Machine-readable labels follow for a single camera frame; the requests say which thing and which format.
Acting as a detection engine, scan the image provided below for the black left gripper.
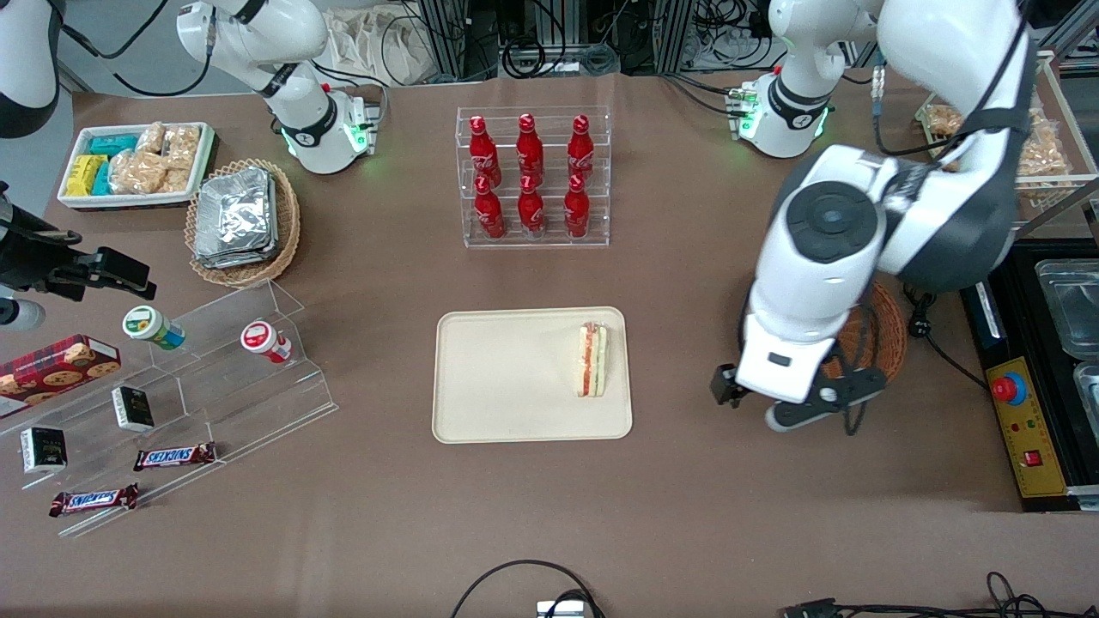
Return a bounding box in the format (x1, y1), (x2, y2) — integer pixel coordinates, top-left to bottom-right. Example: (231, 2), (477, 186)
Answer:
(710, 363), (750, 410)

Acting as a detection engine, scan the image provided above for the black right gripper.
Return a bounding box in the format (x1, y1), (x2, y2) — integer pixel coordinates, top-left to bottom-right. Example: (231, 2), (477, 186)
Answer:
(0, 182), (158, 301)

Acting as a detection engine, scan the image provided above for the triangular sandwich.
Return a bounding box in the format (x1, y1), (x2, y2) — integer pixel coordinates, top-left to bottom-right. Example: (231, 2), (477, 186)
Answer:
(574, 321), (610, 399)

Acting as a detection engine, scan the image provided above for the round brown wicker basket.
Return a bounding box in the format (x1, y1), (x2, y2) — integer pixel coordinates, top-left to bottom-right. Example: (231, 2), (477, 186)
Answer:
(822, 282), (908, 387)

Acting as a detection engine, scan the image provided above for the oval light wicker basket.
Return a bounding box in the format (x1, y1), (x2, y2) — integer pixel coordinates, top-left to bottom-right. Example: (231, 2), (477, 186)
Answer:
(185, 158), (301, 288)

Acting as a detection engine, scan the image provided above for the cream plastic serving tray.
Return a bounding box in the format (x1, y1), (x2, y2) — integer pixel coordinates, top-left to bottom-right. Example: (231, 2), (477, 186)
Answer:
(432, 306), (634, 445)

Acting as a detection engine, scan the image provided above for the green lid yogurt cup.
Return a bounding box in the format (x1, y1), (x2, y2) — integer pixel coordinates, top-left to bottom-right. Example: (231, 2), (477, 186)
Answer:
(122, 305), (186, 351)

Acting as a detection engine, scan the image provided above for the white rectangular snack bin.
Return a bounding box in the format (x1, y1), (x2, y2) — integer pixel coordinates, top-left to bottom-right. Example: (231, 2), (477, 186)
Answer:
(57, 122), (216, 210)

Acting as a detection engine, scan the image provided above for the red cookie box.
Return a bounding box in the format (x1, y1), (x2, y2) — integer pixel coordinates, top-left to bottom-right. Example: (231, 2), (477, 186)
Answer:
(0, 334), (122, 420)

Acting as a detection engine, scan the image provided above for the yellow snack pack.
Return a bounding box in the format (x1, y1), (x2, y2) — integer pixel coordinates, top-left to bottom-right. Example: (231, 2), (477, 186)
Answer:
(66, 154), (108, 197)

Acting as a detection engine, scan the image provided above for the brown table cover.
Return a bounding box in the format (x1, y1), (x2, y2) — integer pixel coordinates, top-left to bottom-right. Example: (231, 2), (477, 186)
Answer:
(0, 73), (1099, 618)

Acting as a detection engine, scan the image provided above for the small black box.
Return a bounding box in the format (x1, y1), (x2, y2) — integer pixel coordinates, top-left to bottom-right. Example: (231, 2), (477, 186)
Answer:
(112, 385), (155, 433)
(20, 426), (68, 475)

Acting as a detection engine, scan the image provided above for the stack of foil containers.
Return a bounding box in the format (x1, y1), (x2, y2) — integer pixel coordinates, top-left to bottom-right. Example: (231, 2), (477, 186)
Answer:
(193, 167), (281, 270)

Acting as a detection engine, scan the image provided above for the red lid yogurt cup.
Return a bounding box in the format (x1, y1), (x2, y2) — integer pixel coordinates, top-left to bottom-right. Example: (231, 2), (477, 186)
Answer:
(240, 319), (294, 365)

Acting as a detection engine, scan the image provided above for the clear acrylic step shelf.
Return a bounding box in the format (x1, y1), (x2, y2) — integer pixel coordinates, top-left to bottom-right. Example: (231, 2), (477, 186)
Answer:
(0, 279), (340, 539)

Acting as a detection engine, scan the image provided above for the snickers chocolate bar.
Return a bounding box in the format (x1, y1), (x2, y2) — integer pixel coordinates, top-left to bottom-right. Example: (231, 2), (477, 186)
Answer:
(133, 442), (217, 472)
(49, 483), (140, 518)

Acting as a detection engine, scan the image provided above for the red cola bottle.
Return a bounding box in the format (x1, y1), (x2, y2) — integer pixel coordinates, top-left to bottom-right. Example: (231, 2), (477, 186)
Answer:
(562, 174), (592, 239)
(474, 176), (507, 240)
(469, 115), (502, 186)
(518, 174), (547, 238)
(568, 114), (596, 182)
(516, 112), (545, 183)

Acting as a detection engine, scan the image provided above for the clear acrylic bottle rack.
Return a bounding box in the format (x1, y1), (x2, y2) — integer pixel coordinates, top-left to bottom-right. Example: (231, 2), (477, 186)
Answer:
(455, 106), (612, 250)

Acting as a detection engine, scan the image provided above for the black machine with yellow panel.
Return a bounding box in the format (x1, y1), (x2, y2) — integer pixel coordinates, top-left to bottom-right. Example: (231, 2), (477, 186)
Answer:
(953, 240), (1099, 513)

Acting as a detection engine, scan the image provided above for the large steel pan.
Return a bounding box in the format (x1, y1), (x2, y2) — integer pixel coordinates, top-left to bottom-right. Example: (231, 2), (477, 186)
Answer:
(1035, 259), (1099, 360)

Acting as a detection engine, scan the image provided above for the small steel pan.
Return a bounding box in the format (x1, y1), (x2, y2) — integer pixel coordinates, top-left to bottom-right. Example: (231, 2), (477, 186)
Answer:
(1073, 362), (1099, 447)

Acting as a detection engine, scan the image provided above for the white plastic bag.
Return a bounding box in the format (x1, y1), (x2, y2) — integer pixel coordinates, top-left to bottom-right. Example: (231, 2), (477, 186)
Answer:
(322, 9), (439, 87)

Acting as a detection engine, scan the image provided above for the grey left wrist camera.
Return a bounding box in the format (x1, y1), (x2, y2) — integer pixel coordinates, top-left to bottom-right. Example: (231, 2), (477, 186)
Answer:
(766, 367), (889, 433)

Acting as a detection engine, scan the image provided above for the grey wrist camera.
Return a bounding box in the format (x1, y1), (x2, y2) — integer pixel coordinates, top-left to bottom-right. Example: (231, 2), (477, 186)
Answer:
(766, 367), (889, 433)
(0, 297), (46, 334)

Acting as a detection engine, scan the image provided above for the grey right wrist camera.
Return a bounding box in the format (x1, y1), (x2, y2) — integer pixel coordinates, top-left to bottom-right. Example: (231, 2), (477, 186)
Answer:
(0, 297), (46, 334)

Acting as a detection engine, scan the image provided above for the black power cable with plug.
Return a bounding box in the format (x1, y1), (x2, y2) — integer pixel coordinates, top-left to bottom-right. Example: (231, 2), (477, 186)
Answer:
(902, 288), (988, 389)

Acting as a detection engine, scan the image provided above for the black cable with connector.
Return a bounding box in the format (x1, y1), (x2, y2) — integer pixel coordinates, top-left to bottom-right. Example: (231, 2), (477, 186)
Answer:
(780, 572), (1099, 618)

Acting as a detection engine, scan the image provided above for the black looped cable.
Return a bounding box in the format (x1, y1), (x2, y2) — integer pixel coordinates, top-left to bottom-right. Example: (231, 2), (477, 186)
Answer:
(451, 560), (606, 618)

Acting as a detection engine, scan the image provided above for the white wire rack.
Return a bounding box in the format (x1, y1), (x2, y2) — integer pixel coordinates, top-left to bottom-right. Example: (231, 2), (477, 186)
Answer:
(914, 51), (1099, 234)

